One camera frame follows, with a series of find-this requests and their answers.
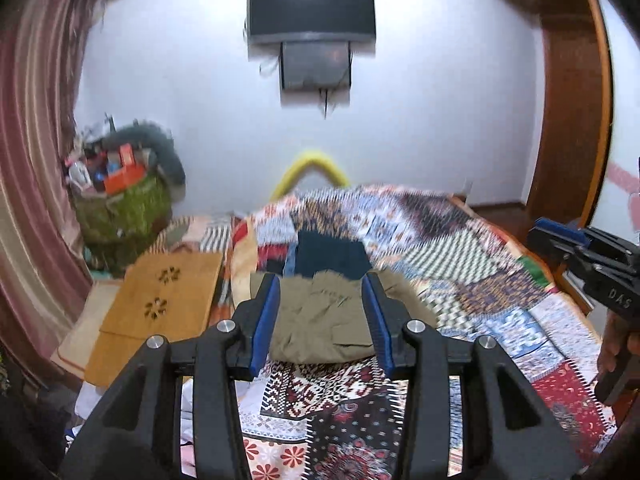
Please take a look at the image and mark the grey plush neck pillow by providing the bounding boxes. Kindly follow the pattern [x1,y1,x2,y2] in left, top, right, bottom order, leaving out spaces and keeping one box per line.
[101,122,186,188]

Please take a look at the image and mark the colourful patchwork bedspread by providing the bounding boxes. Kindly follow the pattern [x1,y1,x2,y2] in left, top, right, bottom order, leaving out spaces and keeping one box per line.
[202,186,616,479]

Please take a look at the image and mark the brown wooden door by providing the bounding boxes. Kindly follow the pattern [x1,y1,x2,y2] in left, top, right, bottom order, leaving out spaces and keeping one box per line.
[526,0,613,226]

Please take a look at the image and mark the red striped curtain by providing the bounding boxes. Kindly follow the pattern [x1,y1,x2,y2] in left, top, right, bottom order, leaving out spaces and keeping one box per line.
[1,0,96,358]

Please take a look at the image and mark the person right hand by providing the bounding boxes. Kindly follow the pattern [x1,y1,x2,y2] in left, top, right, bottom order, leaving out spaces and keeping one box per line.
[597,310,640,374]

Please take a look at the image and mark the green patterned storage bin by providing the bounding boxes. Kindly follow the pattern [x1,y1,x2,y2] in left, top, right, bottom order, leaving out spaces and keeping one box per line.
[72,174,172,273]

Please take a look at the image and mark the dark navy folded garment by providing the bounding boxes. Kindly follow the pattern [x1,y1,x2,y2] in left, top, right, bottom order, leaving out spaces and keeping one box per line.
[283,231,372,280]

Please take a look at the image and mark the orange box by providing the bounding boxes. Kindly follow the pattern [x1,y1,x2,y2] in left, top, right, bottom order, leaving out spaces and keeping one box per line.
[104,143,146,195]

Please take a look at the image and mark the wall-mounted black television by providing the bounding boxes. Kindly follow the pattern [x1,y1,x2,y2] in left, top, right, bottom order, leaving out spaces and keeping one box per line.
[246,0,376,44]

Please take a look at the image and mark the yellow foam bed rail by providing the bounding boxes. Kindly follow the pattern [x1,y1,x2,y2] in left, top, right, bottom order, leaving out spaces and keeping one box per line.
[270,151,350,200]

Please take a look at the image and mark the small black wall monitor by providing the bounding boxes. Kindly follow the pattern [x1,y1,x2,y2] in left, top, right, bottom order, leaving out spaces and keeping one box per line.
[280,41,352,91]

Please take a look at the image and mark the olive khaki pants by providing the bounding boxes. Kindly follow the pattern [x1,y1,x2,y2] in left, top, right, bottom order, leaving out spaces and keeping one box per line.
[249,268,442,365]

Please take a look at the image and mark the bamboo folding lap table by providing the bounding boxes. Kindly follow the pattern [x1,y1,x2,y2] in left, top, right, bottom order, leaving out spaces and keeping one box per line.
[85,252,222,388]

